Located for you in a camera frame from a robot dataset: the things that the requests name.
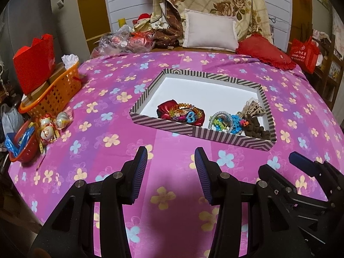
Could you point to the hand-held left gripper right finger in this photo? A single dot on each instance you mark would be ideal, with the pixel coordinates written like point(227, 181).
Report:
point(203, 177)

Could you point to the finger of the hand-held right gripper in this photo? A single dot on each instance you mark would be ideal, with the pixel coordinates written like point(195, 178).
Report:
point(279, 184)
point(302, 162)

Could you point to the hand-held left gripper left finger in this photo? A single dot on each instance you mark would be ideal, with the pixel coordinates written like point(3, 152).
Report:
point(139, 172)

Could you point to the striped cardboard box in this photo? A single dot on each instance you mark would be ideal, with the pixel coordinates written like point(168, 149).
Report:
point(236, 139)

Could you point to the blue hair clip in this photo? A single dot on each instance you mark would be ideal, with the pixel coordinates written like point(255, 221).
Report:
point(190, 117)

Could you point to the red satin hair bow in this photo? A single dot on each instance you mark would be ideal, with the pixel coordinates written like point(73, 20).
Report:
point(164, 110)

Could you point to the purple floral bedsheet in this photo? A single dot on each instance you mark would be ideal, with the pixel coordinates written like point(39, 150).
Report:
point(107, 113)

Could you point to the silver wrapped egg ornament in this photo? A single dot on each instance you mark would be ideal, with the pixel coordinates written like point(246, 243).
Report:
point(64, 119)

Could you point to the wooden shelf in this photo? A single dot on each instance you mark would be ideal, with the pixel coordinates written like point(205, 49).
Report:
point(329, 67)

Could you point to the red white egg ornament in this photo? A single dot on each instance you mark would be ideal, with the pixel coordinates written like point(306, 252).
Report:
point(47, 121)

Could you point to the red shopping bag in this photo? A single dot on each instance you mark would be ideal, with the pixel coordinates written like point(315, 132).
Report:
point(303, 56)

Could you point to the orange plastic basket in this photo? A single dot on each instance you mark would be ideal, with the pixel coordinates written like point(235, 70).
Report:
point(59, 91)

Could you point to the red plastic basket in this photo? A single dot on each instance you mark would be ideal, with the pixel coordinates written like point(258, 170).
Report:
point(27, 150)

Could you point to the red frilled cushion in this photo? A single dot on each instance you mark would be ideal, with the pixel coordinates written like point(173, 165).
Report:
point(260, 48)

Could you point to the blue plastic wrapper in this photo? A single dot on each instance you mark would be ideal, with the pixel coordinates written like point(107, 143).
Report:
point(16, 142)

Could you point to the brown cardboard box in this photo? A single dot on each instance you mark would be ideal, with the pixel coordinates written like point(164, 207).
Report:
point(57, 72)

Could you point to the white tissue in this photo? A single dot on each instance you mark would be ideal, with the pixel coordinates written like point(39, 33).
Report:
point(70, 60)

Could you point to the clear plastic bag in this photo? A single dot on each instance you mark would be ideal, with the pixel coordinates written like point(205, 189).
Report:
point(115, 41)

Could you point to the brown patterned quilt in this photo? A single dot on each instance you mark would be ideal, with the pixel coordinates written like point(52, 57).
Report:
point(166, 36)

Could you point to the white pillow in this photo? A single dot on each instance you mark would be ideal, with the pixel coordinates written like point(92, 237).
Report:
point(209, 29)

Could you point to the red white plush toy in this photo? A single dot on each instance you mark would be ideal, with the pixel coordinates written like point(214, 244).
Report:
point(142, 21)

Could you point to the red paper bag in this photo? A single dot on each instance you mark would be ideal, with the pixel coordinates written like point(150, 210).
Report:
point(32, 64)

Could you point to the grey refrigerator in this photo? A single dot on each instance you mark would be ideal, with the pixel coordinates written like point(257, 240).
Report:
point(35, 13)

